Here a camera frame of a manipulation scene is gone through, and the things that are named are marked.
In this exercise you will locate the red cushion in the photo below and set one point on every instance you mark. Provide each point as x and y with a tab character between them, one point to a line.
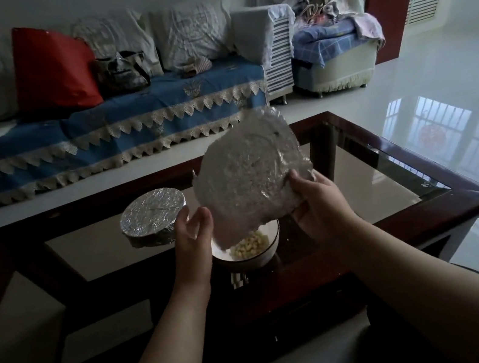
53	71

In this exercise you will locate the white striped sofa armrest cover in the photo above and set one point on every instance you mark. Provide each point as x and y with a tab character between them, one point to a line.
268	42

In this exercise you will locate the person's right thumb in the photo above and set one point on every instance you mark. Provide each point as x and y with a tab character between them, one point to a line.
298	185

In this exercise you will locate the dark wood glass coffee table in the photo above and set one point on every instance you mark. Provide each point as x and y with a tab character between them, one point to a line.
234	254

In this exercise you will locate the folded striped cloth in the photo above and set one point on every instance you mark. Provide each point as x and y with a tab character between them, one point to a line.
196	65

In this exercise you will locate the dark handbag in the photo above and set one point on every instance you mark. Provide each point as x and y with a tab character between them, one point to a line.
122	72

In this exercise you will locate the person's left thumb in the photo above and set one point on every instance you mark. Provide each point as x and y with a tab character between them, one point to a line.
204	224

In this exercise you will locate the sofa with blue lace cover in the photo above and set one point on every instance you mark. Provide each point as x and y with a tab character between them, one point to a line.
87	132

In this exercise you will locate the clear plastic wrap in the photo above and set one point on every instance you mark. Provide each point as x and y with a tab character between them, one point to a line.
247	175

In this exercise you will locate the pile of clothes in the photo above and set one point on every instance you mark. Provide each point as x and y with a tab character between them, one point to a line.
320	12

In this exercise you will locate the pale corn kernels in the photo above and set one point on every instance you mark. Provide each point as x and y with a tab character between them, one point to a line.
251	245

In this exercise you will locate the person's left hand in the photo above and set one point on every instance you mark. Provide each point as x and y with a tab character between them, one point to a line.
194	251

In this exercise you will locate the person's left forearm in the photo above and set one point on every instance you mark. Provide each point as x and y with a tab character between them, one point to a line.
160	359

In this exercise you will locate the white ottoman with blue cloth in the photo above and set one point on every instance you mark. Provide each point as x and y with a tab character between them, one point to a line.
335	58

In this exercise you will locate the foil covered round bowl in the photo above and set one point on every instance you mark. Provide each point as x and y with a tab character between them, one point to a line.
153	217

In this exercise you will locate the person's right hand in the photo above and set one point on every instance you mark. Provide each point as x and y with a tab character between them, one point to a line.
324	212

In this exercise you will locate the person's right forearm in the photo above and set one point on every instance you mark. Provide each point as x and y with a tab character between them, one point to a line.
443	291

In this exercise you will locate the white bowl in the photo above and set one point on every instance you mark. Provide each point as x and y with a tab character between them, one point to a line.
255	257

